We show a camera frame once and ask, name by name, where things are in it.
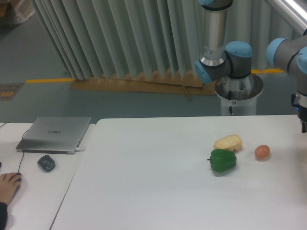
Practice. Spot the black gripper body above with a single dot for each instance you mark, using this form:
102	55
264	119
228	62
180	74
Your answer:
302	115

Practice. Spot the black computer mouse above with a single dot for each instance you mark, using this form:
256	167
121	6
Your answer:
18	177

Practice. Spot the dark sleeve forearm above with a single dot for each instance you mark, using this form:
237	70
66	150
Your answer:
3	215

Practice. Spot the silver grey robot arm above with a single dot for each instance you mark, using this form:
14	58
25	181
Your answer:
229	65

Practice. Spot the person's hand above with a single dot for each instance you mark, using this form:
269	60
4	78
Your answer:
8	187

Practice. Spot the brown egg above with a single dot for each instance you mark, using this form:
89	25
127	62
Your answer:
262	152

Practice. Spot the beige bread roll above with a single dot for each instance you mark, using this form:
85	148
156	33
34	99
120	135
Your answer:
231	142

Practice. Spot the green bell pepper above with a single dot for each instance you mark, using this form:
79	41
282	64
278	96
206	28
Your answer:
222	160

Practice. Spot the brown cardboard sheet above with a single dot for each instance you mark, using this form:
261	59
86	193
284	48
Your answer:
187	84

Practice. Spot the grey-green folding curtain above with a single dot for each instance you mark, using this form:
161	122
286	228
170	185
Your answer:
120	37

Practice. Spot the white USB plug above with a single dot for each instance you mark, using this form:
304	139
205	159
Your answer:
79	150

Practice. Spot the silver closed laptop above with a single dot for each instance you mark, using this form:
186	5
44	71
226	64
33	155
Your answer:
55	135

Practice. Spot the dark grey small device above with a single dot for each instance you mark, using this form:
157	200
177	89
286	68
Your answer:
46	163

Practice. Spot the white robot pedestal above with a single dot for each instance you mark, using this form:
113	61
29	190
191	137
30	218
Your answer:
238	97

